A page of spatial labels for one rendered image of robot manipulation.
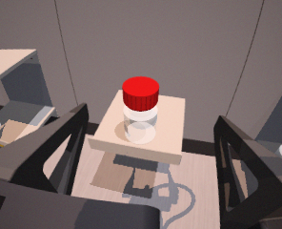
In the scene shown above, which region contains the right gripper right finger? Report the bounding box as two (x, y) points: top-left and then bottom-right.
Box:
(213, 115), (282, 229)

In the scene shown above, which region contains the white bottle with red cap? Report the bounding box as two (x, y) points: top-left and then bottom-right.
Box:
(122, 76), (159, 145)

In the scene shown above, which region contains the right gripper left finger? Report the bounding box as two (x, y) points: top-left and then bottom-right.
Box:
(0, 103), (89, 196)

